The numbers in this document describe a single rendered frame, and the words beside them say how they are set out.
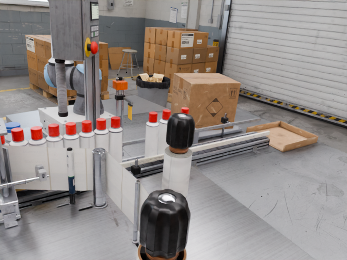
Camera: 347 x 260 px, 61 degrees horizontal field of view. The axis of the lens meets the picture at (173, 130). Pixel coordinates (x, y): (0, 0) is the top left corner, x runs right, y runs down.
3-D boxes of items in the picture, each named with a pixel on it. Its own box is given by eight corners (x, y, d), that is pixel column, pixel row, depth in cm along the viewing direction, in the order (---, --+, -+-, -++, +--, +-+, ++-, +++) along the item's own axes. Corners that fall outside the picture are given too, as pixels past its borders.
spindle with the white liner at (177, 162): (169, 213, 90) (177, 122, 78) (154, 197, 96) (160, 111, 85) (192, 205, 94) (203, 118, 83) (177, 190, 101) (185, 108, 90)
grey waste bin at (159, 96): (148, 131, 373) (151, 83, 350) (129, 120, 401) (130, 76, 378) (173, 125, 401) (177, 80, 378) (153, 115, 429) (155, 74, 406)
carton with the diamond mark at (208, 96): (185, 132, 158) (191, 83, 148) (170, 117, 179) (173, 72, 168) (233, 128, 169) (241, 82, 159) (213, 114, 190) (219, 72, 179)
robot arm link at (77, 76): (96, 96, 140) (97, 67, 136) (69, 93, 141) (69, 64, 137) (104, 92, 152) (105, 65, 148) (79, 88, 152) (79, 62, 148)
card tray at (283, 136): (282, 152, 150) (284, 145, 148) (245, 133, 169) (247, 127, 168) (316, 142, 165) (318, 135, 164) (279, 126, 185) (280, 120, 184)
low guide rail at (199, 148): (50, 184, 96) (50, 179, 95) (50, 183, 97) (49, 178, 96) (269, 134, 153) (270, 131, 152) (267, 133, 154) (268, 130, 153)
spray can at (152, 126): (147, 164, 117) (150, 115, 109) (141, 158, 121) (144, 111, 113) (159, 161, 119) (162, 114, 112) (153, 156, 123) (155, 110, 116)
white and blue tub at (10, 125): (9, 142, 135) (6, 128, 132) (2, 137, 139) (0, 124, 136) (24, 138, 140) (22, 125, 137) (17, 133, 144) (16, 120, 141)
